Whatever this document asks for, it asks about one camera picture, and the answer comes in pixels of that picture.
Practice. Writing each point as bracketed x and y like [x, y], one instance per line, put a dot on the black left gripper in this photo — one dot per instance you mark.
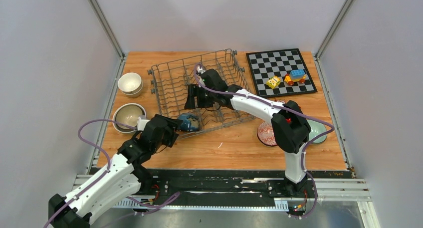
[172, 124]

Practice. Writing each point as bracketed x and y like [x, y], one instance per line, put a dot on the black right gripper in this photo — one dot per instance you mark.
[195, 90]

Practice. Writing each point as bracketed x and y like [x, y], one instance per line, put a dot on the dark blue floral bowl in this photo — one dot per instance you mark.
[190, 122]

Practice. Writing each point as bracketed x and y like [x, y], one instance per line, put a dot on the teal bowl with orange flower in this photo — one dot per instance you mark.
[123, 128]

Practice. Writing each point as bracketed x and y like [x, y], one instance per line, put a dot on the beige bowl with flower sprig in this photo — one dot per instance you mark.
[130, 82]

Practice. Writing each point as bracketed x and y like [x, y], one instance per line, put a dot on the blue white zigzag bowl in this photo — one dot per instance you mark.
[265, 134]

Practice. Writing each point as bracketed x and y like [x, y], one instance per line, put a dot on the mint green leaf bowl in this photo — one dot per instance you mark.
[317, 129]

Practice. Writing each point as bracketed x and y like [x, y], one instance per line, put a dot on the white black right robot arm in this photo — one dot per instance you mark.
[290, 126]

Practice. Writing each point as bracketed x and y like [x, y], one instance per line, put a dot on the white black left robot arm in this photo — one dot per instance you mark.
[122, 176]

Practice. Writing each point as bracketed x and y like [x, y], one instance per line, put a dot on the black white chessboard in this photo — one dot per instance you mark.
[266, 64]

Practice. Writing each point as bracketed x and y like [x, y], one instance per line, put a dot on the yellow owl toy block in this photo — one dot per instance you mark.
[273, 82]

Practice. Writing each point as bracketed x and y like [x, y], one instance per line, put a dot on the toy brick car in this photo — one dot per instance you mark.
[295, 76]

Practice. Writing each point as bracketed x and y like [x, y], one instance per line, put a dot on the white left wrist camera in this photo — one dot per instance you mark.
[141, 124]

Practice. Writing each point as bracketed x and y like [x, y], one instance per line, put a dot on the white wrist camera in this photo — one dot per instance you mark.
[200, 70]
[141, 124]

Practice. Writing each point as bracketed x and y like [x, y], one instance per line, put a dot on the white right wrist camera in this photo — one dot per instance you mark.
[200, 70]

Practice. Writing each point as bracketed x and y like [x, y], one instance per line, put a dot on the grey wire dish rack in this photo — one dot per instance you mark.
[170, 81]

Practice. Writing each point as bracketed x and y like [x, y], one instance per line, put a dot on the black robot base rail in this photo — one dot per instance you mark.
[237, 188]

